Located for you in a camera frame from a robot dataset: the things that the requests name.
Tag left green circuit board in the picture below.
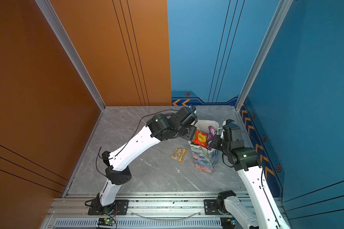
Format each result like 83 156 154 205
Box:
97 218 117 229

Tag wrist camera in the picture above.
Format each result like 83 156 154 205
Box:
188 105 196 113
221 119 243 142

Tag black mounting plate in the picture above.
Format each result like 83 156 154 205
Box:
85 198 129 216
203 198 244 216

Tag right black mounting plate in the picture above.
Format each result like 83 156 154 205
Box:
203 198 244 216

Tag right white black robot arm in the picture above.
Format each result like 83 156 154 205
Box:
213 129 290 229

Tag aluminium corner post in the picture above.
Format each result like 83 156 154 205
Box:
235 0 293 112
35 0 106 112

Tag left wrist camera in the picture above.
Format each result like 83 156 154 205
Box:
188 105 196 113

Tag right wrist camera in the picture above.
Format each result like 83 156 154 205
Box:
221 119 243 142

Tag right circuit board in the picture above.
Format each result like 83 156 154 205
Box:
220 217 242 229

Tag red yellow snack packet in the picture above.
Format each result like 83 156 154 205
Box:
192 130 209 148

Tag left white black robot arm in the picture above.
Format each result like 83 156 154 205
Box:
90 105 198 215

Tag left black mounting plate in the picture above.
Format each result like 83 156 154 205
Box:
85 198 129 216

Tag left aluminium corner post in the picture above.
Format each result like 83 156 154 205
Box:
35 0 106 112

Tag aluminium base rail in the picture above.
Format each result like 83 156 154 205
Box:
40 192 293 229

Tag right aluminium corner post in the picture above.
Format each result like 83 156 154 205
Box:
235 0 293 112

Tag tan cracker packet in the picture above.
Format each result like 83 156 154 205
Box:
171 147 187 163

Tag purple Fox's candy bag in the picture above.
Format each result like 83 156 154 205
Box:
207 126 216 150

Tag floral paper gift bag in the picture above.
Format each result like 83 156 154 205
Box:
190 119 220 174

